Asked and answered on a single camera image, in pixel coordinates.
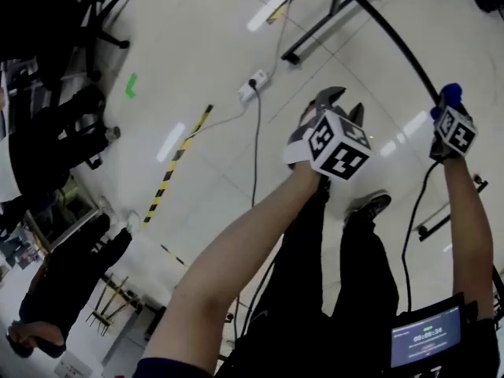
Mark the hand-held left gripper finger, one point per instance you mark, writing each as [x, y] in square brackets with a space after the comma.
[357, 114]
[321, 101]

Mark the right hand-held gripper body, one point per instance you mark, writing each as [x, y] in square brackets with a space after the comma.
[456, 132]

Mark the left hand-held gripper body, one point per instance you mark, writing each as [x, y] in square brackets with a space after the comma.
[338, 148]

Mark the blue cloth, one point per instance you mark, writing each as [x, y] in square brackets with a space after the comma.
[451, 92]

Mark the person's right forearm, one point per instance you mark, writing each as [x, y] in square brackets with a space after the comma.
[468, 230]

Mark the person's left forearm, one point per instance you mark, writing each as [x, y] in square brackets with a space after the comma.
[236, 258]

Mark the person's black right shoe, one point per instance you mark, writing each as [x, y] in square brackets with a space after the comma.
[370, 207]

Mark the white power strip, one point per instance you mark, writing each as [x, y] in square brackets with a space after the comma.
[254, 87]

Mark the yellow-black floor tape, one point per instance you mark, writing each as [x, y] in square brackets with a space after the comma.
[289, 0]
[177, 164]

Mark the person's black trousers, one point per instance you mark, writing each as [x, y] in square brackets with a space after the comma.
[354, 282]

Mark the green floor tape mark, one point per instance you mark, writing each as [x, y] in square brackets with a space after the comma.
[131, 87]

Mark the black chest monitor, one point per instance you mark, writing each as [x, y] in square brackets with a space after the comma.
[425, 337]

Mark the black office chair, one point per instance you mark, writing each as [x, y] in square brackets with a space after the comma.
[59, 22]
[51, 140]

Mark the person's navy shirt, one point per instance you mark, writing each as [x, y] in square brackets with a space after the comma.
[165, 368]

